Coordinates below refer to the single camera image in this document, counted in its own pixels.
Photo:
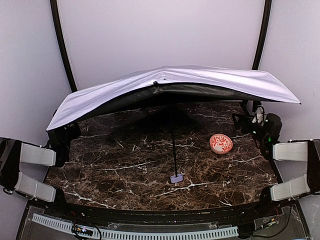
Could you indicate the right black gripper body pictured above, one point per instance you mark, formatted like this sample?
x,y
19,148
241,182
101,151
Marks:
x,y
246,122

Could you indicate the lavender folding umbrella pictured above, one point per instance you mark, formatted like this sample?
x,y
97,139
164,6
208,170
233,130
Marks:
x,y
160,86

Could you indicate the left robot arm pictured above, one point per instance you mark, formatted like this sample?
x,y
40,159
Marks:
x,y
23,166

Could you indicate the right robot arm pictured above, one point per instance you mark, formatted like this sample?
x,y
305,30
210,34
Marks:
x,y
296,162

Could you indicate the red patterned ceramic bowl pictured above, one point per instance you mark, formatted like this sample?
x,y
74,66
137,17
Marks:
x,y
220,144

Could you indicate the small circuit board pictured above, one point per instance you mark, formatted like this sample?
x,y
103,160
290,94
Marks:
x,y
81,231

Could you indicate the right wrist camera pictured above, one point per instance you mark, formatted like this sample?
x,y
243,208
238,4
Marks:
x,y
259,113

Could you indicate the black front rail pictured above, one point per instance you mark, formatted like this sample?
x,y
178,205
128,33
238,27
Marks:
x,y
241,214

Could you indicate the right black frame post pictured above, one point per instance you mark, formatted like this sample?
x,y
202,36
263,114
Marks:
x,y
262,34

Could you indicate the black frame post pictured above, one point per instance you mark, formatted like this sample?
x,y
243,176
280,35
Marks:
x,y
61,45
262,34

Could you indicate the grey slotted cable duct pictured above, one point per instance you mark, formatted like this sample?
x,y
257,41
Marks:
x,y
65,226

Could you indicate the left black frame post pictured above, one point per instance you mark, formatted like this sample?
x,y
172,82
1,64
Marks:
x,y
61,45

